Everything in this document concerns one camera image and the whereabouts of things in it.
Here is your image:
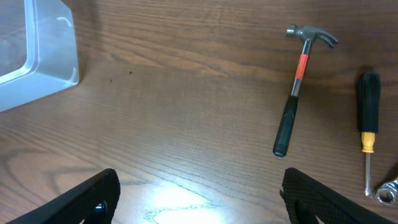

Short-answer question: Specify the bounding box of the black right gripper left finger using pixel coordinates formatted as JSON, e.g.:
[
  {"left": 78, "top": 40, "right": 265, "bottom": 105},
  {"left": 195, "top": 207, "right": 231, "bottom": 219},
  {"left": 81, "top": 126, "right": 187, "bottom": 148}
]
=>
[{"left": 10, "top": 169, "right": 121, "bottom": 224}]

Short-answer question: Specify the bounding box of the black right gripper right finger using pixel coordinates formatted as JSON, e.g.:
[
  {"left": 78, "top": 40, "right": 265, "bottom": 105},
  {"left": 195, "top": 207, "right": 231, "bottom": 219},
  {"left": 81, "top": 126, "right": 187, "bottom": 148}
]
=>
[{"left": 280, "top": 167, "right": 394, "bottom": 224}]

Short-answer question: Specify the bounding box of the silver combination wrench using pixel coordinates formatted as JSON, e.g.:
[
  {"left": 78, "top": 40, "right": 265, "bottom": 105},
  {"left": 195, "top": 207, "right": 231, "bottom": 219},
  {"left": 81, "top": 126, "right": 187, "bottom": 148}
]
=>
[{"left": 373, "top": 177, "right": 397, "bottom": 205}]

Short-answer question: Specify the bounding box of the black yellow screwdriver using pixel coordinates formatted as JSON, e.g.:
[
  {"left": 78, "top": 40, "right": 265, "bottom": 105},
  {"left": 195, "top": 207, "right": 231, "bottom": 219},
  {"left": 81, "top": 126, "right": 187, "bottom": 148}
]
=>
[{"left": 358, "top": 72, "right": 381, "bottom": 197}]

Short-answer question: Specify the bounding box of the claw hammer black orange handle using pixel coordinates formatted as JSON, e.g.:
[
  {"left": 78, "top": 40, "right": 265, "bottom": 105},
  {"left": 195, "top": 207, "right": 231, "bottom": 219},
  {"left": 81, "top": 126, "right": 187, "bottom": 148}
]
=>
[{"left": 272, "top": 25, "right": 338, "bottom": 158}]

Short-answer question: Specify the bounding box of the clear plastic container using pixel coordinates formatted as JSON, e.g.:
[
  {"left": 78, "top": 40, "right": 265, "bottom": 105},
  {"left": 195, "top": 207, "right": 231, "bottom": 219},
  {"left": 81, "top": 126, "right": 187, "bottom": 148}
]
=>
[{"left": 1, "top": 0, "right": 80, "bottom": 111}]

